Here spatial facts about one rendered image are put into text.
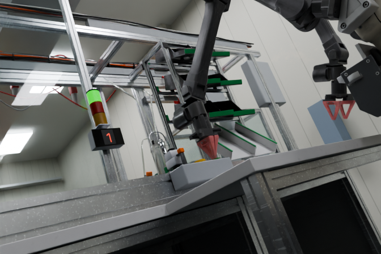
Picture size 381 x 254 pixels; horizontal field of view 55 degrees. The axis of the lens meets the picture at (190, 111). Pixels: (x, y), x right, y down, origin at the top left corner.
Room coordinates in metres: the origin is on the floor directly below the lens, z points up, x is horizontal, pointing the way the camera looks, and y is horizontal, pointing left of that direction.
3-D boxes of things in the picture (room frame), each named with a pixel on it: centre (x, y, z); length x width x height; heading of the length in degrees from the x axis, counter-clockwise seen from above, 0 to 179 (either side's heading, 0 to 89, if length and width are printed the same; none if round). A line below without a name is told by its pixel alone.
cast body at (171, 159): (1.36, 0.13, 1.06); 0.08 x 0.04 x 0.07; 43
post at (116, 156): (2.43, 0.59, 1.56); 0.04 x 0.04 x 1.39; 46
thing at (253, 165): (1.30, -0.16, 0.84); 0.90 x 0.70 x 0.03; 134
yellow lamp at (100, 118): (1.30, 0.34, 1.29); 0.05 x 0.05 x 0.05
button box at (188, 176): (1.14, 0.03, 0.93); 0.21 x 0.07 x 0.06; 136
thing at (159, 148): (2.34, 0.27, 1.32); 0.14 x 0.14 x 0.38
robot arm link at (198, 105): (1.19, -0.02, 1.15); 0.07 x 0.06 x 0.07; 54
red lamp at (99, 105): (1.30, 0.34, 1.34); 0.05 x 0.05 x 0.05
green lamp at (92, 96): (1.30, 0.34, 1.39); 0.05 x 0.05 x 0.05
